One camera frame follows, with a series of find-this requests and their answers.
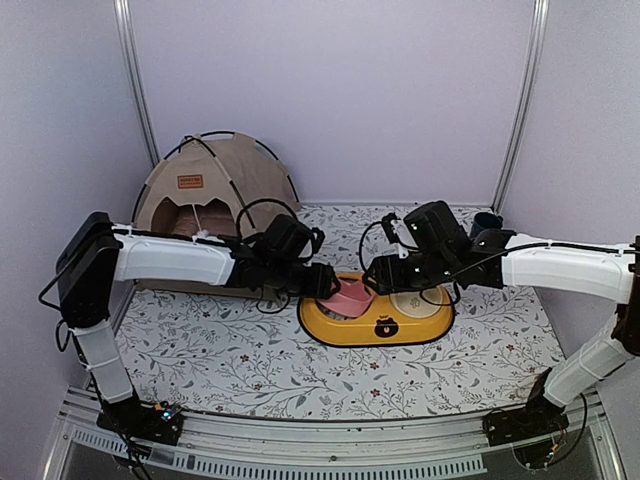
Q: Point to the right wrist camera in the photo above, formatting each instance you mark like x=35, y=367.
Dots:
x=391, y=226

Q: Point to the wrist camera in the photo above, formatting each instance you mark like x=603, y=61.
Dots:
x=317, y=239
x=391, y=226

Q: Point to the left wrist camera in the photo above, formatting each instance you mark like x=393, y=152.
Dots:
x=317, y=239

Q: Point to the right aluminium frame post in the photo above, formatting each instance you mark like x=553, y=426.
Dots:
x=534, y=50

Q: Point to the dark blue mug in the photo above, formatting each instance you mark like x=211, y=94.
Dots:
x=485, y=221

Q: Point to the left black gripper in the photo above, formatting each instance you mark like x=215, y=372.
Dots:
x=324, y=275

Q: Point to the pink pet bowl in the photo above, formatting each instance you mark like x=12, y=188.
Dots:
x=352, y=300

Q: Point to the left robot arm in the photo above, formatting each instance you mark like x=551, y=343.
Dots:
x=102, y=253

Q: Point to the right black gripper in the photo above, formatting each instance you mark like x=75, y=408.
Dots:
x=388, y=279

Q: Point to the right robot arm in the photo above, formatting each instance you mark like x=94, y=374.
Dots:
x=434, y=249

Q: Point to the beige fabric pet tent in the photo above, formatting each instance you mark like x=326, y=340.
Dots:
x=254, y=218

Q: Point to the aluminium frame post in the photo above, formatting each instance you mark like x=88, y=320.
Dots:
x=125, y=29
x=534, y=50

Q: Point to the front aluminium rail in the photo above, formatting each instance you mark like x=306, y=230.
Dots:
x=233, y=447

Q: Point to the yellow pet bowl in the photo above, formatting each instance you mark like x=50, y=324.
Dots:
x=380, y=326

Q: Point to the left aluminium frame post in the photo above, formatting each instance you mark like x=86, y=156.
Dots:
x=125, y=29

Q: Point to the cream pet bowl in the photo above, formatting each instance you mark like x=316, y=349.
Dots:
x=423, y=304

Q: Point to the black tent pole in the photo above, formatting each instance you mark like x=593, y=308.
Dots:
x=203, y=177
x=258, y=171

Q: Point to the pink checkered cushion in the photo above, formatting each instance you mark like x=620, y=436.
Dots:
x=213, y=220

